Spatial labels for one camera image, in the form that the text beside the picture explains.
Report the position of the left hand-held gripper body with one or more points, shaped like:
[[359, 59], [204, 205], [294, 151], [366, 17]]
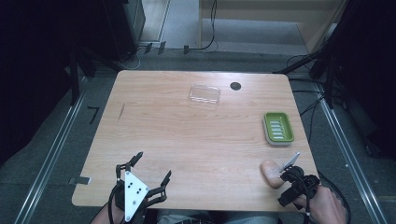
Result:
[[134, 194]]

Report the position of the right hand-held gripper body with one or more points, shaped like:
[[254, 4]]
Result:
[[300, 182]]

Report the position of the peach soap bar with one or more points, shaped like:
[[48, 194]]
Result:
[[271, 174]]

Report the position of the person's right hand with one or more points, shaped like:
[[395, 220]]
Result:
[[325, 207]]

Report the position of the person's left hand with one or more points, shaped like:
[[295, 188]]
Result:
[[104, 217]]

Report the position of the grey tape strip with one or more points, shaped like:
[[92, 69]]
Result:
[[80, 180]]

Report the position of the green soap dish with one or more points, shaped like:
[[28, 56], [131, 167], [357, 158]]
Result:
[[278, 128]]

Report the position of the black metal stand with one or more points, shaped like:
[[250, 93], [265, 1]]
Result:
[[317, 59], [74, 77]]

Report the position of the black round table grommet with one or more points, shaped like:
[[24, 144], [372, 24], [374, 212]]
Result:
[[235, 86]]

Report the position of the clear plastic lid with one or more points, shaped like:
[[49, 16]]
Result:
[[205, 94]]

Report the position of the black cabinet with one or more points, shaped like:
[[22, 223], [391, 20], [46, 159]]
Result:
[[127, 28]]

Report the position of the light wooden shelf unit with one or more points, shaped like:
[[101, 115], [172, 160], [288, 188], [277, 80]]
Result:
[[267, 12]]

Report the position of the aluminium floor rail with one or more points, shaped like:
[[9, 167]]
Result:
[[51, 149], [350, 155]]

